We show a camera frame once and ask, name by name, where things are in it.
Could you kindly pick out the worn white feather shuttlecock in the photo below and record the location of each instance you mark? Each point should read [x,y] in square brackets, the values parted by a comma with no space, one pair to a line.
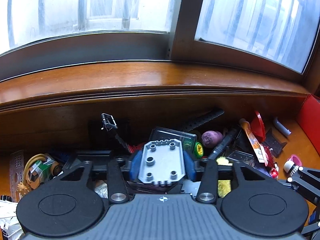
[10,226]

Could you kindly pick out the black square bracket plate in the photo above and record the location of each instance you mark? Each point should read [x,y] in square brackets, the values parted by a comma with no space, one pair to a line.
[275,146]

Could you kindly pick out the dark transparent plastic case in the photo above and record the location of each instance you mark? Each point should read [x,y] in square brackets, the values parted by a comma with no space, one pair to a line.
[188,140]

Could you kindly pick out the purple sweet potato toy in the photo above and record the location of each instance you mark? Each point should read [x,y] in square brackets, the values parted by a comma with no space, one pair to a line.
[211,138]

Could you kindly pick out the red plastic disc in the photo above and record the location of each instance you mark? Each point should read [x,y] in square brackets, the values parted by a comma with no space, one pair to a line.
[257,127]

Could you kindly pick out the black clip stand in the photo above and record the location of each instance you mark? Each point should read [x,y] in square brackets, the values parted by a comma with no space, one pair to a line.
[111,127]

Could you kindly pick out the green yellow spinning top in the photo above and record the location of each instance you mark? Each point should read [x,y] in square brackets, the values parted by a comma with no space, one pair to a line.
[198,150]

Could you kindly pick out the yellow plush toy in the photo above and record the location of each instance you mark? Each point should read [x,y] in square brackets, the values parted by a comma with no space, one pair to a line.
[223,186]

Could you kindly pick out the pink tape roll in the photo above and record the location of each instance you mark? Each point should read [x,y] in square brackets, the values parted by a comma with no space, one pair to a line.
[292,165]

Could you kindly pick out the spiky tan ball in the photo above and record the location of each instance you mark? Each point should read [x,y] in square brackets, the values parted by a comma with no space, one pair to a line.
[23,189]

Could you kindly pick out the red shiny candy wrapper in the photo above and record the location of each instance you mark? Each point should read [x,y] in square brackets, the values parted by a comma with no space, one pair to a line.
[269,161]

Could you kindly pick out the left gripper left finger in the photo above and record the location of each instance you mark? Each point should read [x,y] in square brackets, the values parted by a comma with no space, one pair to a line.
[117,192]

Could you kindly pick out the grey plastic tube piece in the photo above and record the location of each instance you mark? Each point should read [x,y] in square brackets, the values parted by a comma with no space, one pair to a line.
[281,128]

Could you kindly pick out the orange white snack packet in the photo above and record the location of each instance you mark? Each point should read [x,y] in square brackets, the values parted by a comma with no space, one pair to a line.
[257,148]

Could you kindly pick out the black marker pen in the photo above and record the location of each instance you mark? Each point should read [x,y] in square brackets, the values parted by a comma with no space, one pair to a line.
[221,147]

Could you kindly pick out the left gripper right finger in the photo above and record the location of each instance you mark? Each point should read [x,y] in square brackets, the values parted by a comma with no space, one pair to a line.
[207,192]

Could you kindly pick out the red cardboard sorting box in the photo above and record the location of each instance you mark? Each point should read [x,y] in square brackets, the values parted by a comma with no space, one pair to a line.
[309,120]

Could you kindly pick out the black serrated strip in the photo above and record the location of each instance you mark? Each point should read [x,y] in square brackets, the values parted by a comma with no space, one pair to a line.
[200,120]

